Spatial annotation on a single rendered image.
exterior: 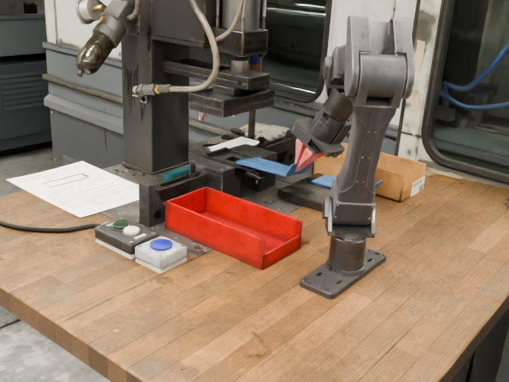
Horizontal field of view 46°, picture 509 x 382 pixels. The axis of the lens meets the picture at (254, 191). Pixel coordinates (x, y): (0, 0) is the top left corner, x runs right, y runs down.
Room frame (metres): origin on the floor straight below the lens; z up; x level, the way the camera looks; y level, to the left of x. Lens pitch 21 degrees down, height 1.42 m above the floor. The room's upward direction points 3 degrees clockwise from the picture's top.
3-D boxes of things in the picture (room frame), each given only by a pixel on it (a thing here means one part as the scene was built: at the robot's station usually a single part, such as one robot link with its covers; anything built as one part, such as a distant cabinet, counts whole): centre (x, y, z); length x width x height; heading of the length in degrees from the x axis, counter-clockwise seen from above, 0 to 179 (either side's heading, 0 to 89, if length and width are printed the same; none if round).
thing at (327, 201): (0.97, -0.17, 1.00); 0.09 x 0.06 x 0.06; 92
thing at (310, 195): (1.32, -0.17, 0.91); 0.17 x 0.16 x 0.02; 143
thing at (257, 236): (1.07, 0.04, 0.93); 0.25 x 0.12 x 0.06; 53
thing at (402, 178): (1.44, -0.28, 0.93); 0.25 x 0.13 x 0.08; 53
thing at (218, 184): (1.33, 0.05, 0.94); 0.20 x 0.10 x 0.07; 143
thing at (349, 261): (0.96, -0.17, 0.94); 0.20 x 0.07 x 0.08; 143
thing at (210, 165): (1.33, 0.05, 0.98); 0.20 x 0.10 x 0.01; 143
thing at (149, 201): (1.13, 0.20, 0.95); 0.06 x 0.03 x 0.09; 143
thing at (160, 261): (0.96, 0.16, 0.90); 0.07 x 0.07 x 0.06; 53
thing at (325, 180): (1.34, -0.22, 0.93); 0.15 x 0.07 x 0.03; 54
